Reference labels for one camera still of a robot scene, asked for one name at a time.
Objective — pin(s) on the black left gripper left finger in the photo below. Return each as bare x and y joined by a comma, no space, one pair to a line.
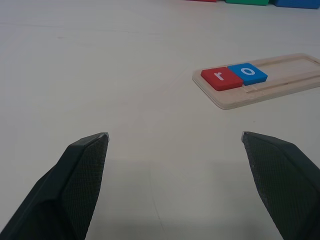
62,190

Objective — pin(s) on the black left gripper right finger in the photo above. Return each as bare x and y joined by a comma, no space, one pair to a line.
285,180

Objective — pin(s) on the light wooden letter tray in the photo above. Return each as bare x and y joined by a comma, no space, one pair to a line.
287,90

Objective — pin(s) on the blue tile letter o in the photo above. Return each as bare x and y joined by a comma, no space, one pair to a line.
258,77

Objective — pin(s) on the red tile letter r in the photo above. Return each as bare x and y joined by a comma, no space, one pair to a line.
226,83

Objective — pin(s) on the plain blue block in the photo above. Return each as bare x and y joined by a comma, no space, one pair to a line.
297,3

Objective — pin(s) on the plain green block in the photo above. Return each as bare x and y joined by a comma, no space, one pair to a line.
246,2

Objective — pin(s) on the plain red block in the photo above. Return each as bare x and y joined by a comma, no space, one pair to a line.
200,1

